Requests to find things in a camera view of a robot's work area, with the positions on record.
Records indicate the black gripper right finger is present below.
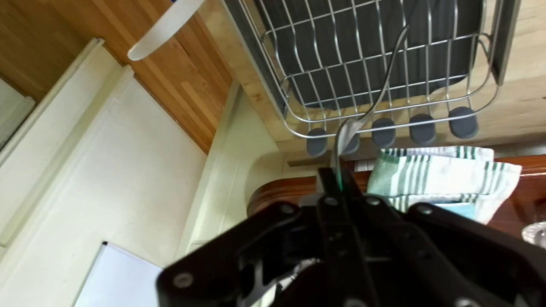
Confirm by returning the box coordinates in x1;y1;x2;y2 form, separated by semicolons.
339;168;546;307

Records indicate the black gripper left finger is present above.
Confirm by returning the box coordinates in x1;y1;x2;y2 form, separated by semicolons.
154;165;368;307

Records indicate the white green striped towel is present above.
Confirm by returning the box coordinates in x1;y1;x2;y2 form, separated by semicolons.
397;158;523;225

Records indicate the teal striped dish towel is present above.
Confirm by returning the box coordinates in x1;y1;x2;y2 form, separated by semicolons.
364;145;494;201

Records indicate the white sheet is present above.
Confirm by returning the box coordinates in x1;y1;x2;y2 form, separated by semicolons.
71;240;166;307

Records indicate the white panelled cabinet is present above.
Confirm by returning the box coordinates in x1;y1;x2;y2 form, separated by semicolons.
0;37;247;307

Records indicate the stainless steel drainer tray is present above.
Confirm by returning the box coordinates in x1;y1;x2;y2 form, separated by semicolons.
219;0;523;143

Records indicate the chrome wire dish rack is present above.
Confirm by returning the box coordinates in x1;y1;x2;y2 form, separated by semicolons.
235;0;503;158

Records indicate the white curved handle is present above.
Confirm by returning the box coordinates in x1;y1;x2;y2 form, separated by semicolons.
125;0;207;63

